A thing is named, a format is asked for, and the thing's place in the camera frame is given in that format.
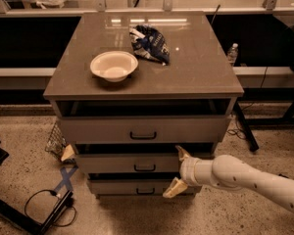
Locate grey drawer cabinet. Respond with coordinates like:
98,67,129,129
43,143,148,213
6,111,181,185
42,11,245,199

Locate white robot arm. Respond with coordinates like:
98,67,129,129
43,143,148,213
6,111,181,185
163,145,294,213

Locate blue chip bag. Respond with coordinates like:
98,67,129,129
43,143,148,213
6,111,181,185
129,24,170,66

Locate black stand leg left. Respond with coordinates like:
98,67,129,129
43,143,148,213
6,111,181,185
0,191,73,235

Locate clear water bottle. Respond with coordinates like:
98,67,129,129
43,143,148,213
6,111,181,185
227,43,238,66

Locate black table leg right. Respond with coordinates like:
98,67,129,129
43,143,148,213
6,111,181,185
233,102,259,153

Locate white paper bowl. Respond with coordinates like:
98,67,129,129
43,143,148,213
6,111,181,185
90,51,138,82

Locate black cable on floor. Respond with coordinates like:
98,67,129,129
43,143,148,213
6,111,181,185
24,188,77,228

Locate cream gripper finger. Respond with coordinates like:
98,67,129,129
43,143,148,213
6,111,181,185
175,145,190,162
163,177,188,199

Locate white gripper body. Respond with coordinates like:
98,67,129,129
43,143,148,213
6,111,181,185
179,157,214,187

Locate grey top drawer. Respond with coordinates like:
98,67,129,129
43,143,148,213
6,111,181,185
58,116,229,144

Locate wire mesh basket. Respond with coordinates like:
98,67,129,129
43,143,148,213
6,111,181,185
45,123,75,165

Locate grey bottom drawer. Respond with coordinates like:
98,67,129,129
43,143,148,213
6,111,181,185
86,178,205,196

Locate grey drawer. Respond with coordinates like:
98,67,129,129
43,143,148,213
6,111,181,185
58,116,229,144
74,153,181,173
86,178,205,196

